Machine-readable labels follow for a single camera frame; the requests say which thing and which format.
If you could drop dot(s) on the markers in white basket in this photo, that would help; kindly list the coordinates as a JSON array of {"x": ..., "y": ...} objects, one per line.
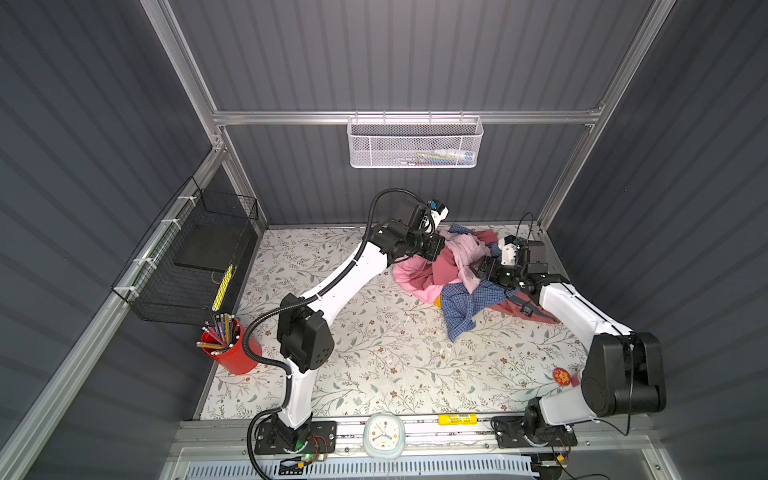
[{"x": 440, "y": 158}]

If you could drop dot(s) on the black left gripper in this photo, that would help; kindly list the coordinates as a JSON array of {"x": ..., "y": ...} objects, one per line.
[{"x": 435, "y": 242}]

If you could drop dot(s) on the black wire mesh basket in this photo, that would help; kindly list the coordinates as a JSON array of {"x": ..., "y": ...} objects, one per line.
[{"x": 175, "y": 278}]

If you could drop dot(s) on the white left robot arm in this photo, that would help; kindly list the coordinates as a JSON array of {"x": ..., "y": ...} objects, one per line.
[{"x": 304, "y": 332}]

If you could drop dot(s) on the yellow ruler in basket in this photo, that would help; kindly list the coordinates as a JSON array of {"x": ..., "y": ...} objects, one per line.
[{"x": 222, "y": 290}]

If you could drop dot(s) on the pale pink ribbed garment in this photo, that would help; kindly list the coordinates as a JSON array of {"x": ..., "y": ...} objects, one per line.
[{"x": 467, "y": 249}]

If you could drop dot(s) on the bright pink cloth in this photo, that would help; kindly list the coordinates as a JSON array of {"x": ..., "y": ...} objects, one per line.
[{"x": 426, "y": 280}]

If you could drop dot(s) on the blue plaid shirt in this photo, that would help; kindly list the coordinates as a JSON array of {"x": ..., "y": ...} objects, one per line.
[{"x": 459, "y": 307}]

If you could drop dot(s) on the small white clock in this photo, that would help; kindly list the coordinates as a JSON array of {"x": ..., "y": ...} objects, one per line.
[{"x": 384, "y": 436}]

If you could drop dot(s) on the rose red cloth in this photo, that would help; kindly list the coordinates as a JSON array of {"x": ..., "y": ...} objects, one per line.
[{"x": 487, "y": 236}]

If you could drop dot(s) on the red pencil cup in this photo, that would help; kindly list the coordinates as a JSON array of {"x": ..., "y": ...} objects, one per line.
[{"x": 224, "y": 342}]

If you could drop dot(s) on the white wire mesh basket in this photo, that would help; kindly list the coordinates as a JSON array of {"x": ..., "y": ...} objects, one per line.
[{"x": 375, "y": 142}]

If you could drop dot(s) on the red garment with grey trim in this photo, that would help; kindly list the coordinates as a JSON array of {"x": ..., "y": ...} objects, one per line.
[{"x": 522, "y": 306}]

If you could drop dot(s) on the yellow label tag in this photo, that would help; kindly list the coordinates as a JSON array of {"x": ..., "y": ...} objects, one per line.
[{"x": 457, "y": 419}]

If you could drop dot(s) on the pink tape roll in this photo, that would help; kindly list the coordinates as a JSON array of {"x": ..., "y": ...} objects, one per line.
[{"x": 566, "y": 378}]

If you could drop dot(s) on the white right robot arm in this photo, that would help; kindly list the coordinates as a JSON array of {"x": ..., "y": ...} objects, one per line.
[{"x": 624, "y": 372}]

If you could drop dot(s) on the floral table mat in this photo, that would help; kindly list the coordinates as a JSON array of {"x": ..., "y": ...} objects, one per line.
[{"x": 392, "y": 352}]

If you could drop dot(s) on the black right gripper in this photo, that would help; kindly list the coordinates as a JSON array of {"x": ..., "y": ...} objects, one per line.
[{"x": 486, "y": 262}]

